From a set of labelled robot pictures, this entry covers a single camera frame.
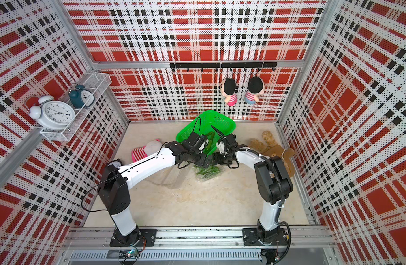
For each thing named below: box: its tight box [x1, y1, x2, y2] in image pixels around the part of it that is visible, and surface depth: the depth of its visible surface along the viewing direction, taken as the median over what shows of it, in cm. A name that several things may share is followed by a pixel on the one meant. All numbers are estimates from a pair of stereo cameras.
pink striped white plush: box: [131, 138, 163, 163], surface depth 100 cm
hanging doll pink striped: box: [220, 77, 239, 107], surface depth 97 cm
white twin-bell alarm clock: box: [24, 95, 77, 132], surface depth 63 cm
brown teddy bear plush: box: [249, 130, 296, 178], surface depth 100 cm
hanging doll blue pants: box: [244, 76, 265, 105], surface depth 96 cm
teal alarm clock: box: [68, 84, 95, 109], surface depth 73 cm
